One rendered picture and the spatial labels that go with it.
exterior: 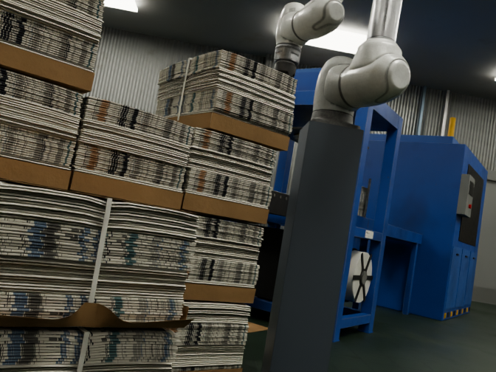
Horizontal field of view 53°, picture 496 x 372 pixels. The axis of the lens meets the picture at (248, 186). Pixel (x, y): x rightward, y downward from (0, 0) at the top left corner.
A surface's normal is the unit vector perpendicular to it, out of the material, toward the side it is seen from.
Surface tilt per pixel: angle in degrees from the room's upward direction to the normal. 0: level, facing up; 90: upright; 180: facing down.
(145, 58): 90
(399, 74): 96
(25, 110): 90
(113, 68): 90
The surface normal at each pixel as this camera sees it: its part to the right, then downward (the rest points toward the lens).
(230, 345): 0.58, 0.03
